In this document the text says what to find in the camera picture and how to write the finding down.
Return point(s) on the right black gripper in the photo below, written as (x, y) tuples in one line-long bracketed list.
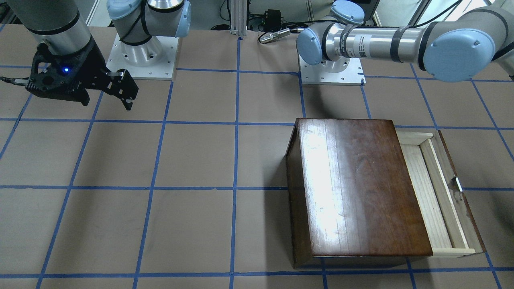
[(93, 60)]

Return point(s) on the wooden drawer with white handle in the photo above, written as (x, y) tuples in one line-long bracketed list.
[(448, 219)]

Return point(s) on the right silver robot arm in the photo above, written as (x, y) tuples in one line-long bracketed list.
[(136, 21)]

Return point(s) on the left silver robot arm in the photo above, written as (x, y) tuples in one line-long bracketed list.
[(450, 51)]

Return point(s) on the dark wooden drawer box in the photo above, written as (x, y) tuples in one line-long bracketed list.
[(351, 198)]

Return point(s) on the silver cylindrical connector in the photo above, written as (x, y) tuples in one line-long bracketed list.
[(269, 37)]

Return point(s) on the black power supply box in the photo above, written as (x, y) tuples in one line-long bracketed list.
[(272, 18)]

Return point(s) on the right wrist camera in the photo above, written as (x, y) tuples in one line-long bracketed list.
[(52, 76)]

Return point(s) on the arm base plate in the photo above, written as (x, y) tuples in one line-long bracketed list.
[(154, 60), (343, 71)]

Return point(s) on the rear aluminium frame post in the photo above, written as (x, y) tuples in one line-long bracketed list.
[(238, 17)]

